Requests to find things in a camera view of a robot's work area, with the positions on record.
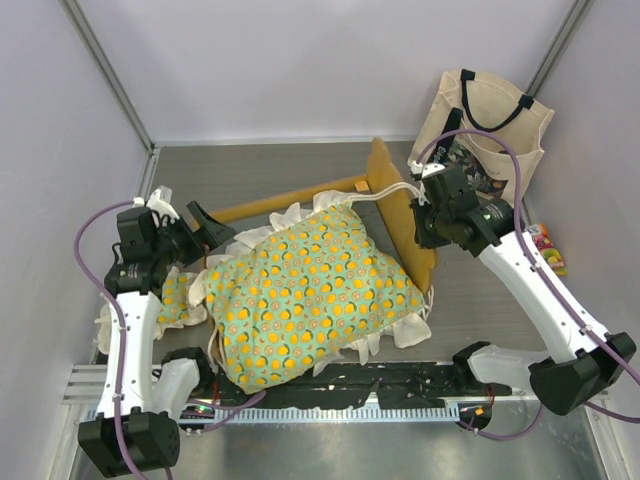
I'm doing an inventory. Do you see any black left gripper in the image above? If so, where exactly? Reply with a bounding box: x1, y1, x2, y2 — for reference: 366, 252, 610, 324
151, 202, 234, 267

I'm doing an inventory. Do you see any wooden pet bed frame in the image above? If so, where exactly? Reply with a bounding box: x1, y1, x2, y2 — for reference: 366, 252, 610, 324
211, 137, 436, 294

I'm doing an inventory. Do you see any small lemon print pillow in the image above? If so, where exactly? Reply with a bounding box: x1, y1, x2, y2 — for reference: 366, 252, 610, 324
94, 267, 207, 355

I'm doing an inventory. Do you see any lemon print pet mattress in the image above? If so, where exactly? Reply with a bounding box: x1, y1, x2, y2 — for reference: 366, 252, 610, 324
189, 190, 433, 394

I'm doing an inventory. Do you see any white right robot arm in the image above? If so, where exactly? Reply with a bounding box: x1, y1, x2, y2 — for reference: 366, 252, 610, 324
410, 162, 637, 415

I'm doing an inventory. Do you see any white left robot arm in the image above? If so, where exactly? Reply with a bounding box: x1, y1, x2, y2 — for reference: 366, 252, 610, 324
78, 199, 235, 479

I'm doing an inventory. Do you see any Fox's candy packet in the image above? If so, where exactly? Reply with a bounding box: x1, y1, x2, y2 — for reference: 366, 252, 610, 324
526, 223, 568, 276

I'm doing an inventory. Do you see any beige canvas tote bag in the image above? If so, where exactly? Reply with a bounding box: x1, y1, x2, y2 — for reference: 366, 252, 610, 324
408, 69, 555, 204

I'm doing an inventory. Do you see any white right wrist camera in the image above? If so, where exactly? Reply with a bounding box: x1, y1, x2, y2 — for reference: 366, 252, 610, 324
408, 161, 445, 181

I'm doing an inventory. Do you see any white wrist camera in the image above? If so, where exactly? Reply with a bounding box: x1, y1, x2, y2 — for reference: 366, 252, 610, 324
408, 161, 445, 181
132, 186, 180, 220

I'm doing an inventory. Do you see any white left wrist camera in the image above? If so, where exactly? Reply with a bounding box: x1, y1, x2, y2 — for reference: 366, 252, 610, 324
132, 186, 180, 220

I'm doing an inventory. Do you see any aluminium rail with cable duct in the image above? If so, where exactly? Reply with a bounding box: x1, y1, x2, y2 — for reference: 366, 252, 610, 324
62, 362, 612, 426

